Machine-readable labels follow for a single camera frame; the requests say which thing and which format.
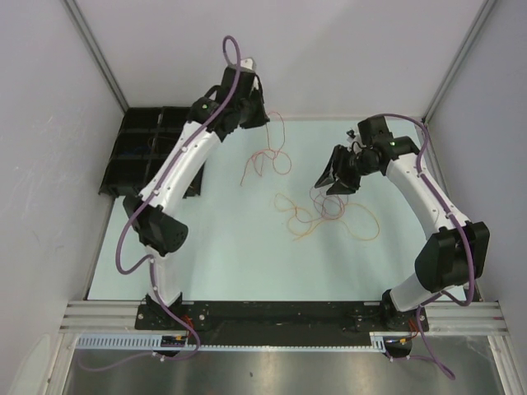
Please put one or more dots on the aluminium frame rail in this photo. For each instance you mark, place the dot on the aluminium frame rail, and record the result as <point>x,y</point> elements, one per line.
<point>444,318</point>

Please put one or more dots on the black compartment tray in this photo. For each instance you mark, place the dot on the black compartment tray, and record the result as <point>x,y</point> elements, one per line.
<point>145,139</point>

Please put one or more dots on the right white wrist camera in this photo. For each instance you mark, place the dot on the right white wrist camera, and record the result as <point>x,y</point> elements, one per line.
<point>354,141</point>

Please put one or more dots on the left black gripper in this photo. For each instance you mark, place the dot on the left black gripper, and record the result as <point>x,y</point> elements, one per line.
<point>261,118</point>

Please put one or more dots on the white slotted cable duct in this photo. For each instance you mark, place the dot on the white slotted cable duct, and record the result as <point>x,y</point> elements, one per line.
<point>130,342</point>

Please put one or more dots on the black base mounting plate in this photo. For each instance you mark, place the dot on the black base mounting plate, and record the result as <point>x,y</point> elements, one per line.
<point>280,323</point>

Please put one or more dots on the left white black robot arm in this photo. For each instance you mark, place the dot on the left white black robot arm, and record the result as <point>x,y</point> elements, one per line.
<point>238,102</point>

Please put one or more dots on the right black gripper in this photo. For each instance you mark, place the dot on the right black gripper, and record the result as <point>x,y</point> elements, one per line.
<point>344,184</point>

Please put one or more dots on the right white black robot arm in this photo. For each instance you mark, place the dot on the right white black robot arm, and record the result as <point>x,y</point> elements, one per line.
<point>454,254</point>

